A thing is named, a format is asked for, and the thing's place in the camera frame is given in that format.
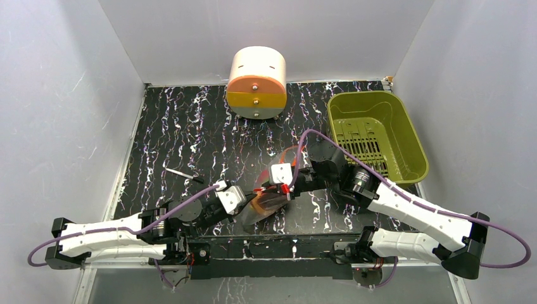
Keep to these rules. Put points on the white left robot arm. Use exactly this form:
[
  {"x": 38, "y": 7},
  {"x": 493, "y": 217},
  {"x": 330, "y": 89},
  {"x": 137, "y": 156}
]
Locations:
[{"x": 165, "y": 234}]

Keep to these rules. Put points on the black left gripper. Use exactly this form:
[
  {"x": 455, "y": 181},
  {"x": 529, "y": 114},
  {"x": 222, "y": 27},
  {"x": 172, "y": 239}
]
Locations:
[{"x": 232, "y": 218}]

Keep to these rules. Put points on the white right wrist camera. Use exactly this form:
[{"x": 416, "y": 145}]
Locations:
[{"x": 280, "y": 177}]

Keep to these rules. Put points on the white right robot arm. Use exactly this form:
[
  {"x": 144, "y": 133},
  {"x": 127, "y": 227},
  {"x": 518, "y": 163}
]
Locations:
[{"x": 452, "y": 240}]

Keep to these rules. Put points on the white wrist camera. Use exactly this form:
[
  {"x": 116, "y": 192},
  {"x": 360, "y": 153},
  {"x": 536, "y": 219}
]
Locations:
[
  {"x": 280, "y": 177},
  {"x": 232, "y": 198}
]

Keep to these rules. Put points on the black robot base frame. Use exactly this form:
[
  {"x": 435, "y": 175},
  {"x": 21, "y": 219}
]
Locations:
[{"x": 272, "y": 251}]

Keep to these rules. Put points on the black white marker pen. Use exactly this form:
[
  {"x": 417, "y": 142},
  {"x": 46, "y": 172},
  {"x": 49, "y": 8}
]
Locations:
[{"x": 197, "y": 179}]

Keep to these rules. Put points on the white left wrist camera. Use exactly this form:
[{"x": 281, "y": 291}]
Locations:
[{"x": 232, "y": 198}]

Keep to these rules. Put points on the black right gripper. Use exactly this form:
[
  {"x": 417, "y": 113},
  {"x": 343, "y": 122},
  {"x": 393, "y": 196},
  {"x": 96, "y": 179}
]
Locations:
[{"x": 276, "y": 189}]

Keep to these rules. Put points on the olive green plastic basket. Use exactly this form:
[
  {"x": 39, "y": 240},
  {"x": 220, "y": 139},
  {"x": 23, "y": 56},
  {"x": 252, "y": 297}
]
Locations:
[{"x": 375, "y": 128}]

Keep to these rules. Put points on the clear zip top bag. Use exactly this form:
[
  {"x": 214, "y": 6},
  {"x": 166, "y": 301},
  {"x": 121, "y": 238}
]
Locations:
[{"x": 248, "y": 215}]

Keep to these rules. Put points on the round pastel drawer cabinet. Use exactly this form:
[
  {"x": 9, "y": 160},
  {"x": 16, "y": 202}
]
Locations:
[{"x": 257, "y": 83}]

